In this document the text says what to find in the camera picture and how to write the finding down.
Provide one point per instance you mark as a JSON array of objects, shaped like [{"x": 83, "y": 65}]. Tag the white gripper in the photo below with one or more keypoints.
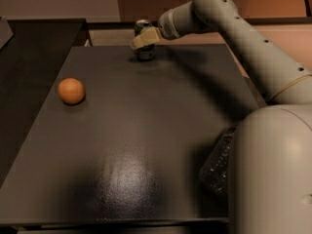
[{"x": 166, "y": 26}]

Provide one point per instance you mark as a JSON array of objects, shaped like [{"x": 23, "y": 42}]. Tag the green white 7up can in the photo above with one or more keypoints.
[{"x": 144, "y": 53}]

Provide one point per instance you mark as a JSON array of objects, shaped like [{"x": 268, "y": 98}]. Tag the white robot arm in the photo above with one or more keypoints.
[{"x": 270, "y": 164}]

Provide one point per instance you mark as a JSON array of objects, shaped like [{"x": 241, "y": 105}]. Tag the orange fruit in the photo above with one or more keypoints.
[{"x": 71, "y": 91}]

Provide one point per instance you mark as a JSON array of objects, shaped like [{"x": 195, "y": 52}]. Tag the clear plastic water bottle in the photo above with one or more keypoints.
[{"x": 213, "y": 174}]

